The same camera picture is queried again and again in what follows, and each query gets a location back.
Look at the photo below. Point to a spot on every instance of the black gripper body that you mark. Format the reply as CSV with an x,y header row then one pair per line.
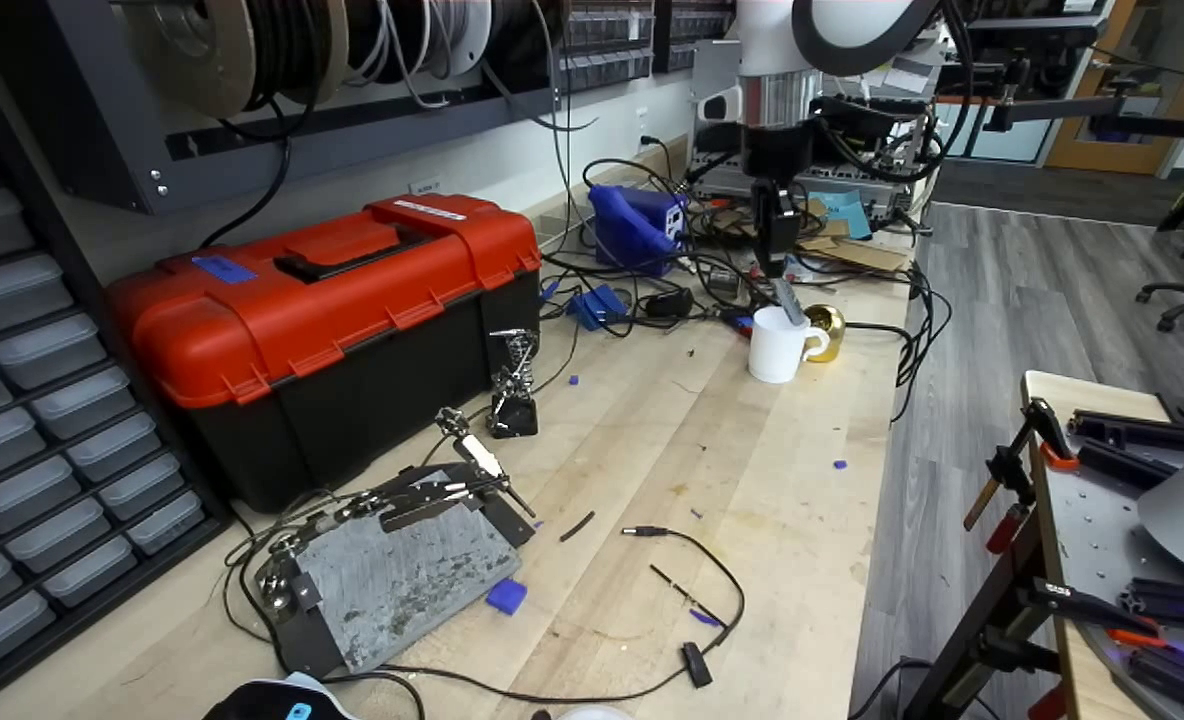
x,y
774,159

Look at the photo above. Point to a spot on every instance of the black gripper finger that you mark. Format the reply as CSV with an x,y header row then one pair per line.
x,y
764,245
787,242

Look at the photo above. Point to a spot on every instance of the pen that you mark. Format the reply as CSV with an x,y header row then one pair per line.
x,y
787,296

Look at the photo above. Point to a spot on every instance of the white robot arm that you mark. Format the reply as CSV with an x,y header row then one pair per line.
x,y
780,41

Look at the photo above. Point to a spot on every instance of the white cup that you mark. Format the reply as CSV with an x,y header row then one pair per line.
x,y
780,346

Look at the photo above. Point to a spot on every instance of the blue soldering station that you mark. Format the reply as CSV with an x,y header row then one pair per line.
x,y
637,229

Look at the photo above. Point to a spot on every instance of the blue connector box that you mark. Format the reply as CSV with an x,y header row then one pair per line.
x,y
599,310

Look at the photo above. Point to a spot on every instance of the small black metal stand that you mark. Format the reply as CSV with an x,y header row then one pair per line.
x,y
512,406

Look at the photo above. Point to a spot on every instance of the side table with clamps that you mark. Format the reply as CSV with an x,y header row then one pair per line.
x,y
1088,566

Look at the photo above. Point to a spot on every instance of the small blue plastic block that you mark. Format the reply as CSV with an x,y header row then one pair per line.
x,y
505,599

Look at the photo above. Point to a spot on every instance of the grey circuit board device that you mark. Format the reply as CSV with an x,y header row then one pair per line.
x,y
352,584

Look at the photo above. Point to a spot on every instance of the red black toolbox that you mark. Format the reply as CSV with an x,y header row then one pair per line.
x,y
299,362

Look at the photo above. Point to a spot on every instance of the grey parts drawer cabinet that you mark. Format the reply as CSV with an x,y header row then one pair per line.
x,y
98,492

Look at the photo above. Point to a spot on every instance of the black wire spool rack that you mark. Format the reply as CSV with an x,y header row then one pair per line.
x,y
164,104

